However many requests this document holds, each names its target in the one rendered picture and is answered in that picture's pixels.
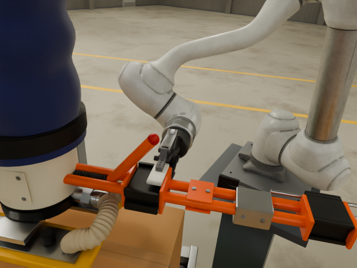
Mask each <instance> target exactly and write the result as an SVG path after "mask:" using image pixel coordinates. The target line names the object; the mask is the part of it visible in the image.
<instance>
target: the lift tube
mask: <svg viewBox="0 0 357 268"><path fill-rule="evenodd" d="M66 5H67V0H0V136H10V137H24V136H30V135H36V134H39V133H44V132H48V131H52V130H56V129H58V128H60V127H63V126H65V125H66V124H68V123H69V122H71V121H72V120H74V119H75V118H76V117H77V116H78V115H79V111H80V106H81V84H80V79H79V75H78V73H77V70H76V68H75V65H74V63H73V60H72V54H73V50H74V46H75V40H76V35H75V28H74V25H73V23H72V21H71V19H70V17H69V15H68V12H67V9H66ZM86 133H87V129H86V130H85V132H84V133H83V134H82V135H81V136H80V137H79V138H78V139H77V140H75V141H74V142H72V143H71V144H69V145H67V146H65V147H63V148H61V149H58V150H56V151H53V152H51V153H47V154H44V155H39V156H34V157H29V158H21V159H14V160H0V167H13V166H25V165H32V164H37V163H41V162H45V161H49V160H52V159H54V158H57V157H59V156H62V155H64V154H66V153H68V152H70V151H71V150H73V149H74V148H76V147H77V146H78V145H79V144H81V142H82V141H83V140H84V138H85V136H86Z"/></svg>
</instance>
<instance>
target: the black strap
mask: <svg viewBox="0 0 357 268"><path fill-rule="evenodd" d="M86 128H87V114H86V106H85V105H84V103H83V102H82V101H81V106H80V111H79V115H78V116H77V117H76V118H75V119H74V120H72V121H71V122H69V123H68V124H66V125H65V126H63V127H60V128H58V129H56V130H52V131H48V132H44V133H39V134H36V135H30V136H24V137H10V136H0V160H14V159H21V158H29V157H34V156H39V155H44V154H47V153H51V152H53V151H56V150H58V149H61V148H63V147H65V146H67V145H69V144H71V143H72V142H74V141H75V140H77V139H78V138H79V137H80V136H81V135H82V134H83V133H84V132H85V130H86Z"/></svg>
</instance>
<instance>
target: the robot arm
mask: <svg viewBox="0 0 357 268"><path fill-rule="evenodd" d="M306 2H308V3H314V2H321V3H322V8H323V12H324V19H325V23H326V25H328V27H327V31H326V36H325V41H324V46H323V49H322V54H321V59H320V63H319V68H318V73H317V78H316V83H315V86H314V91H313V95H312V101H311V105H310V110H309V115H308V120H307V125H306V128H304V129H302V130H301V129H300V128H299V122H298V120H297V118H296V116H294V115H293V114H292V113H291V112H289V111H286V110H272V111H270V112H269V113H268V114H266V115H265V116H264V118H263V119H262V120H261V122H260V124H259V126H258V128H257V132H256V135H255V138H254V142H253V147H252V149H251V150H250V152H244V151H240V152H239V155H238V157H240V158H242V159H244V160H246V163H245V164H244V165H243V168H242V169H243V170H244V171H247V172H252V173H255V174H258V175H261V176H264V177H267V178H270V179H273V180H276V181H277V182H280V183H283V182H284V181H285V178H284V173H285V169H287V170H288V171H289V172H290V173H292V174H293V175H294V176H295V177H297V178H298V179H300V180H301V181H303V182H304V183H306V184H307V185H309V186H311V187H314V188H316V189H319V190H323V191H335V190H337V189H339V188H340V187H341V186H342V185H343V184H344V183H345V182H346V181H347V180H348V179H349V177H350V175H351V167H350V164H349V161H348V159H346V158H345V157H344V151H343V142H342V140H341V138H340V136H339V135H338V134H337V133H338V129H339V126H340V123H341V120H342V116H343V113H344V110H345V106H346V103H347V99H348V97H349V93H350V90H351V87H352V83H353V80H354V78H355V74H356V71H357V0H266V1H265V3H264V5H263V7H262V8H261V10H260V12H259V13H258V15H257V16H256V17H255V19H254V20H253V21H252V22H250V23H249V24H248V25H246V26H244V27H242V28H239V29H236V30H232V31H228V32H224V33H220V34H217V35H213V36H209V37H205V38H200V39H196V40H192V41H189V42H186V43H183V44H180V45H178V46H176V47H174V48H172V49H171V50H169V51H168V52H167V53H166V54H164V55H163V56H162V57H161V58H160V59H158V60H156V61H149V62H148V63H147V64H142V63H141V62H139V61H130V62H127V63H125V64H124V66H123V67H122V69H121V71H120V72H119V74H118V77H117V80H118V83H119V86H120V88H121V90H122V91H123V92H124V94H125V95H126V96H127V97H128V99H129V100H130V101H131V102H132V103H133V104H135V105H136V106H137V107H138V108H139V109H141V110H142V111H144V112H145V113H147V114H149V115H150V116H152V117H153V118H154V119H155V120H156V121H157V122H158V123H159V124H160V125H161V126H162V127H163V128H164V130H163V132H162V135H161V142H160V146H159V148H158V152H159V153H160V154H159V155H155V156H154V161H157V162H156V163H155V165H154V167H153V168H152V170H151V172H150V175H149V177H148V179H147V184H149V185H155V186H162V184H163V181H164V178H165V175H166V173H167V170H168V168H169V167H171V168H172V177H171V179H173V178H174V176H175V169H176V165H177V163H178V162H179V158H182V157H183V156H185V155H186V154H187V152H188V150H189V149H190V148H191V146H192V144H193V141H194V139H195V136H196V135H197V134H198V132H199V130H200V127H201V122H202V113H201V109H200V107H199V106H198V104H196V103H195V102H193V101H191V100H188V99H184V98H182V97H181V96H179V95H178V94H176V93H175V92H174V91H173V90H172V89H173V86H174V85H175V81H174V76H175V73H176V71H177V70H178V68H179V67H180V66H181V65H183V64H184V63H186V62H188V61H192V60H196V59H199V58H204V57H209V56H214V55H219V54H224V53H229V52H234V51H239V50H242V49H246V48H249V47H251V46H253V45H256V44H257V43H259V42H261V41H263V40H264V39H266V38H267V37H268V36H269V35H271V34H272V33H273V32H274V31H275V30H276V29H277V28H278V27H279V26H281V25H282V24H283V23H284V22H285V21H286V20H287V19H289V18H290V17H291V16H292V15H293V14H295V13H296V12H297V11H298V10H299V9H300V8H301V7H302V6H303V5H304V4H305V3H306Z"/></svg>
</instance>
